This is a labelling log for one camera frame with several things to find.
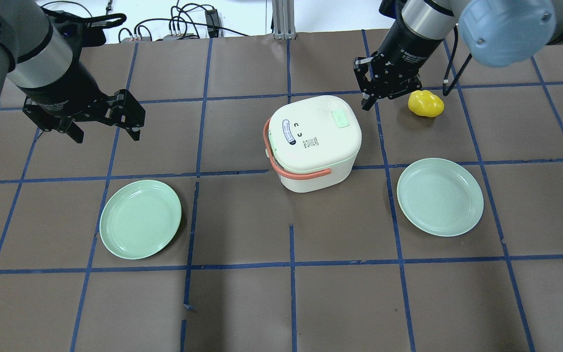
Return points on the black gripper pressing arm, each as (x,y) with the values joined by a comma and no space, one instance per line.
(407,49)

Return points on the black power adapter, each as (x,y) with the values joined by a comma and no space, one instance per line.
(213,23)

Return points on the green plate near moving arm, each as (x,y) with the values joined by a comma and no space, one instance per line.
(440,197)

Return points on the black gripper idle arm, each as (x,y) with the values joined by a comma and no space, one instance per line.
(68,86)

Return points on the yellow toy pepper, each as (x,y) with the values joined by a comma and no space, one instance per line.
(424,103)

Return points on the white rice cooker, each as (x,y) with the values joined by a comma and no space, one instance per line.
(312,143)

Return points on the aluminium frame post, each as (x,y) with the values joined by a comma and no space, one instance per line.
(283,16)

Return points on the green plate near still arm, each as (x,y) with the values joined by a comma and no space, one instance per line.
(140,219)

